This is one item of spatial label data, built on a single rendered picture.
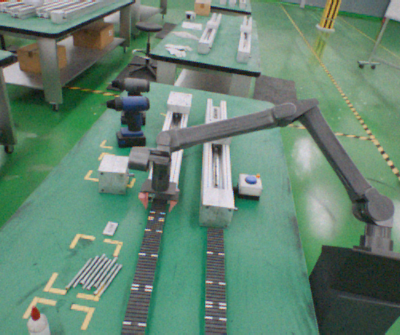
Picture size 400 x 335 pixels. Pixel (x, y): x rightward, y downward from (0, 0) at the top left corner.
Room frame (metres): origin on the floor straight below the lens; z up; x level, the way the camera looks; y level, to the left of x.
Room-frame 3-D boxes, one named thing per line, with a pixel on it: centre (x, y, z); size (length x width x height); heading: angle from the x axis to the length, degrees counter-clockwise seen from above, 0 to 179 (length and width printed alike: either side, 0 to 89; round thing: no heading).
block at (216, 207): (0.84, -0.09, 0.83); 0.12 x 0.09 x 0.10; 93
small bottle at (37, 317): (0.36, 0.28, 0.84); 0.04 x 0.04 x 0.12
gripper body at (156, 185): (0.82, 0.11, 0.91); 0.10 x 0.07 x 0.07; 93
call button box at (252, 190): (1.01, -0.19, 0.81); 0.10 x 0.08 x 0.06; 93
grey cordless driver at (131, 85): (1.43, 0.38, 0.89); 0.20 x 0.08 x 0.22; 102
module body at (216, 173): (1.28, -0.06, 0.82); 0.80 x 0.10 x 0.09; 3
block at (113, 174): (0.93, 0.28, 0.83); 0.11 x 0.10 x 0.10; 97
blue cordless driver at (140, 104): (1.22, 0.34, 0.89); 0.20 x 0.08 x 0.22; 115
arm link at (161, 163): (0.82, 0.12, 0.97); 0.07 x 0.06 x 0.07; 88
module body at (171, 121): (1.27, 0.13, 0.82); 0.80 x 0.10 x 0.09; 3
